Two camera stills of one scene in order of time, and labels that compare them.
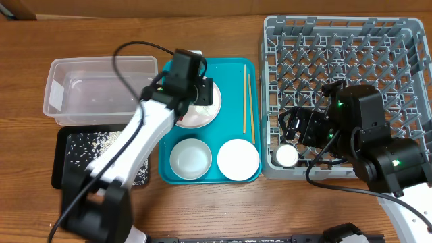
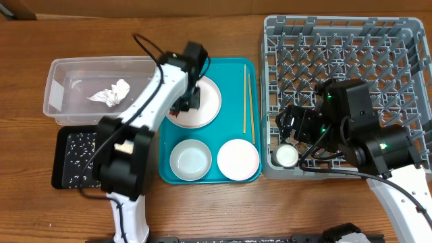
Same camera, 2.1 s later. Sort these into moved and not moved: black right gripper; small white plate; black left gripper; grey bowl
Moved: black left gripper
Not moved: small white plate; black right gripper; grey bowl
